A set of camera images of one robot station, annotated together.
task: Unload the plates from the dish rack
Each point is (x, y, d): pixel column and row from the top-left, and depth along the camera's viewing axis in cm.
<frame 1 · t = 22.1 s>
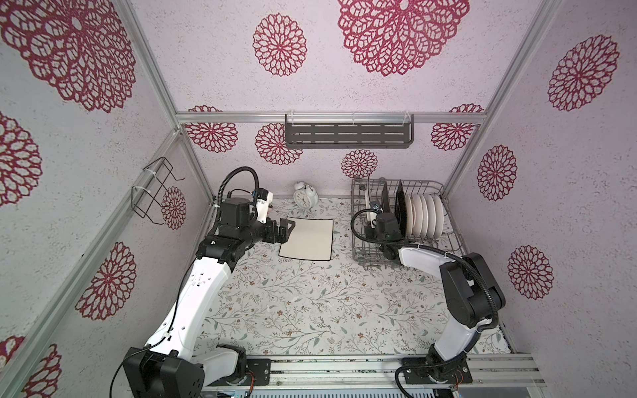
left hand: (281, 226, 76), fingers open
right hand: (373, 217, 96), fingers open
white square plate: (306, 237, 113), on the table
white alarm clock: (305, 196, 112), point 9 cm above the table

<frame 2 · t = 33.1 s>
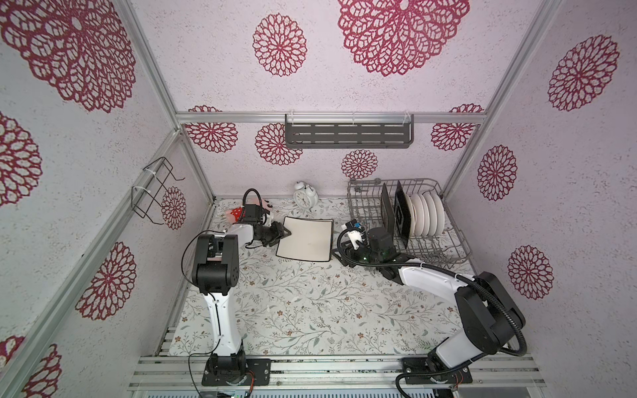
left hand: (286, 238, 103), fingers open
right hand: (337, 244, 86), fingers open
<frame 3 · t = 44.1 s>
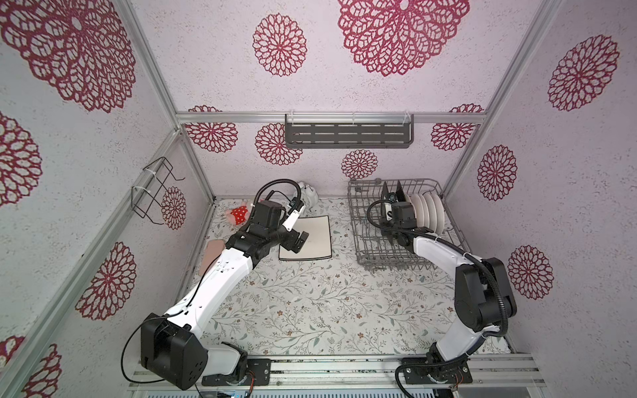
left hand: (293, 230, 81), fingers open
right hand: (390, 213, 94), fingers open
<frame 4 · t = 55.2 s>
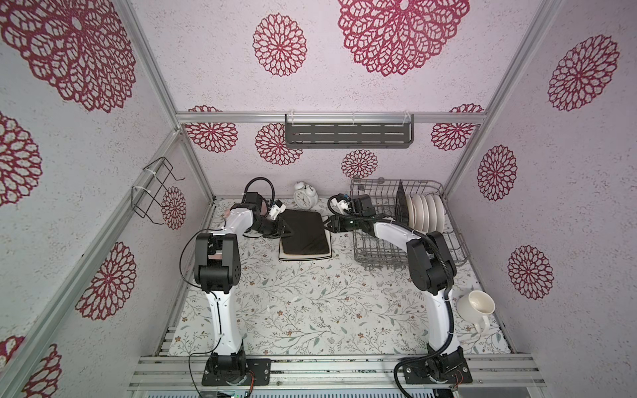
left hand: (290, 236, 97), fingers closed
right hand: (325, 220, 97), fingers open
white ceramic mug: (474, 305, 88), on the table
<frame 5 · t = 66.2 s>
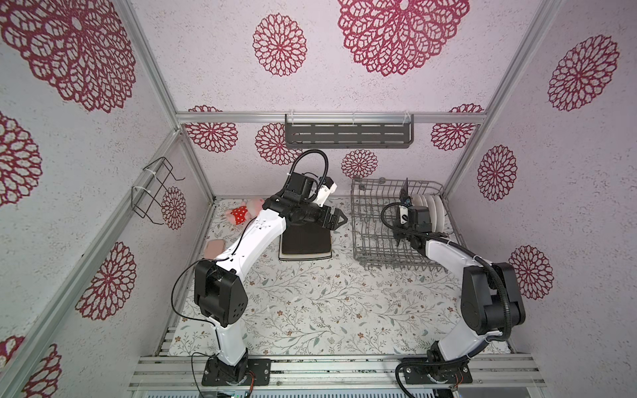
left hand: (334, 219, 81), fingers open
right hand: (401, 217, 94), fingers closed
pink plush toy: (233, 213, 108), point 7 cm above the table
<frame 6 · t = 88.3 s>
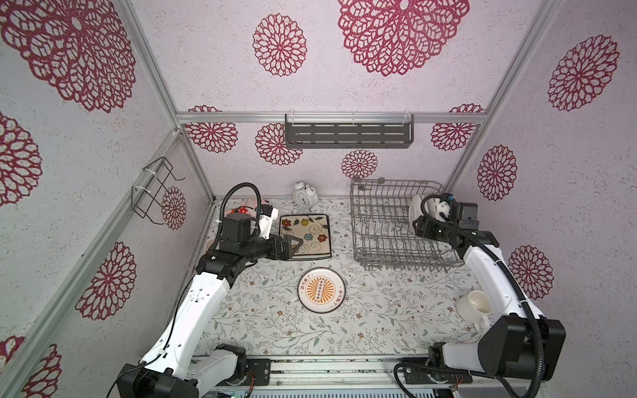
left hand: (290, 244, 74), fingers open
right hand: (425, 220, 83), fingers open
white round plate one: (321, 289, 92), on the table
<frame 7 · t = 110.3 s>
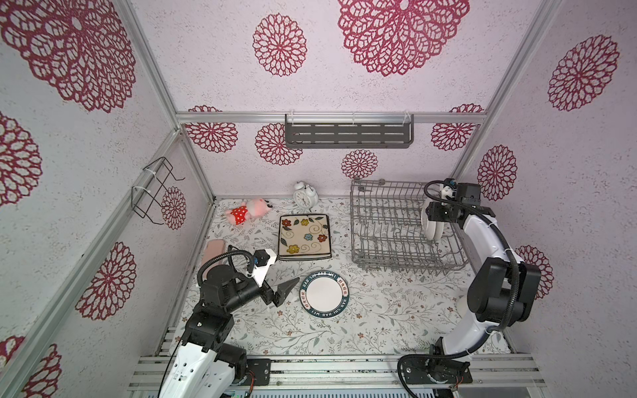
left hand: (286, 271, 70), fingers open
right hand: (439, 204, 91), fingers open
